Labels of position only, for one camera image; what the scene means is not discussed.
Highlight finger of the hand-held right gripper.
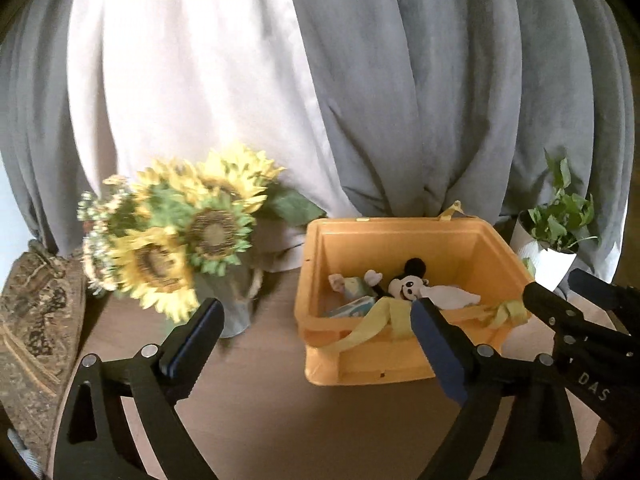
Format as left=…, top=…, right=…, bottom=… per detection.
left=522, top=282, right=583, bottom=343
left=567, top=268, right=640, bottom=337

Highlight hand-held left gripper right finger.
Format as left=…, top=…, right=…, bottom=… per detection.
left=410, top=297, right=584, bottom=480

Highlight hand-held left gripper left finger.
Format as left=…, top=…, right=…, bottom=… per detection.
left=52, top=297, right=226, bottom=480

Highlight orange plastic basket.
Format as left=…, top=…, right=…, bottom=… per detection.
left=295, top=201, right=536, bottom=387

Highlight mouse plush toy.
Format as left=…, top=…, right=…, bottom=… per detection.
left=362, top=258, right=432, bottom=306

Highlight blue tissue pack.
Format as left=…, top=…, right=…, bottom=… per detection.
left=321, top=296, right=379, bottom=319

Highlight green ribbed vase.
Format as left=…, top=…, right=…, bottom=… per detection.
left=192, top=264, right=264, bottom=339

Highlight potted green plant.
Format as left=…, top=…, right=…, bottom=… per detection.
left=509, top=149, right=599, bottom=292

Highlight artificial sunflower bouquet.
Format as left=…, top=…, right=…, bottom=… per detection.
left=76, top=142, right=327, bottom=324

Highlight patterned cushion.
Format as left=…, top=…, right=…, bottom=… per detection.
left=0, top=239, right=90, bottom=463

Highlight grey curtain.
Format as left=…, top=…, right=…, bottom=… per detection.
left=0, top=0, right=636, bottom=306

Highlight beige curtain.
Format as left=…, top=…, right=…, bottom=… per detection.
left=55, top=0, right=361, bottom=273

